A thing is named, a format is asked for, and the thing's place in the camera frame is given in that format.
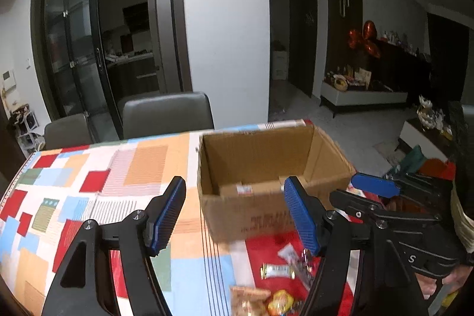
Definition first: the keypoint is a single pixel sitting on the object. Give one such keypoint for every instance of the yellow jelly snack pouch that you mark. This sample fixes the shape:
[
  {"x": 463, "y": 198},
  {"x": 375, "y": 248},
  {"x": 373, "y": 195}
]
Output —
[{"x": 280, "y": 303}]

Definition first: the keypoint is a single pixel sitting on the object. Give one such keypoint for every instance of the white low tv cabinet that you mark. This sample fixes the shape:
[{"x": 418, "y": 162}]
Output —
[{"x": 341, "y": 102}]

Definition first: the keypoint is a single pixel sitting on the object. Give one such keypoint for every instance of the glass sliding door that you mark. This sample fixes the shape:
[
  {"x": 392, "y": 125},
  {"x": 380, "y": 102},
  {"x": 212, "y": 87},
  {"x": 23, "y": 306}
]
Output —
[{"x": 70, "y": 65}]

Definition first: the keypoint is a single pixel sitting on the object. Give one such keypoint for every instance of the gold foil snack bag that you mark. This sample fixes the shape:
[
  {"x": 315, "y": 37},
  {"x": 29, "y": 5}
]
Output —
[{"x": 248, "y": 301}]

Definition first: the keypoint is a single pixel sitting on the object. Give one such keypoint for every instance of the red foil balloons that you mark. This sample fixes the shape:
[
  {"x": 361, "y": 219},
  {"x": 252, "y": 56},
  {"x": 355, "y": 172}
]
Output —
[{"x": 365, "y": 39}]

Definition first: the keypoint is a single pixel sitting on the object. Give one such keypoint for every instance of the white gold snack bar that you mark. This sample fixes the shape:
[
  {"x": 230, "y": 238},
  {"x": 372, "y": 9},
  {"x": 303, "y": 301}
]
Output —
[{"x": 268, "y": 271}]

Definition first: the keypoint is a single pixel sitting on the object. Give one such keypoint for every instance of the brown cardboard box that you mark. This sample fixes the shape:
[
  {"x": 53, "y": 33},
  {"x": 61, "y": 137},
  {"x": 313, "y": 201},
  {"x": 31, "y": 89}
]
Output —
[{"x": 241, "y": 174}]

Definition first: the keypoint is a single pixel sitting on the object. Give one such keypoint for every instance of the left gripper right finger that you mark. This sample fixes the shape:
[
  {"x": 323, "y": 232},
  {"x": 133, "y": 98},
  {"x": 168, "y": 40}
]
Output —
[{"x": 385, "y": 284}]

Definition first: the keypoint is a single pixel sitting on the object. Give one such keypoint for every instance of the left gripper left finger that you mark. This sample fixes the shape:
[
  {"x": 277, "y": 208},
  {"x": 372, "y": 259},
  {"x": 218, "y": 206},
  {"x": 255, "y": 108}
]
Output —
[{"x": 83, "y": 283}]

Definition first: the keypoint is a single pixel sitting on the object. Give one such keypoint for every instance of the white shoe rack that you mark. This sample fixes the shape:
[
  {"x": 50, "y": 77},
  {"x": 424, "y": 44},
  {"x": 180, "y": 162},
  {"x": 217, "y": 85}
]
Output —
[{"x": 26, "y": 129}]

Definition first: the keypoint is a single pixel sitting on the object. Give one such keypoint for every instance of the colourful patchwork tablecloth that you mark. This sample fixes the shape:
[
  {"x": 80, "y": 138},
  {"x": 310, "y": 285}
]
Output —
[{"x": 56, "y": 191}]

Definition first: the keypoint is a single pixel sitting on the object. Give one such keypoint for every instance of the white wall intercom panel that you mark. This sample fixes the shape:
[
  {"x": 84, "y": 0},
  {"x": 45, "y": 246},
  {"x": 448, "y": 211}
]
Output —
[{"x": 8, "y": 80}]

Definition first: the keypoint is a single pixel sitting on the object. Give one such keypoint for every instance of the grey dining chair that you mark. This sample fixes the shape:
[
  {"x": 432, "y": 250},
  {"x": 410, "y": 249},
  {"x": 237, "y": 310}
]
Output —
[
  {"x": 70, "y": 131},
  {"x": 153, "y": 114}
]

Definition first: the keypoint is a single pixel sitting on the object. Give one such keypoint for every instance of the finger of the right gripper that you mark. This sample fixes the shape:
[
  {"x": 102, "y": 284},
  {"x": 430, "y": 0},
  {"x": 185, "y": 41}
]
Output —
[
  {"x": 404, "y": 184},
  {"x": 363, "y": 208}
]

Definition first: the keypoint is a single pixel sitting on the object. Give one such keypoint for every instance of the white side table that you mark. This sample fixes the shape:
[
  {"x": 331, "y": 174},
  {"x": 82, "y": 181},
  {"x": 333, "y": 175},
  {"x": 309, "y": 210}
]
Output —
[{"x": 432, "y": 144}]

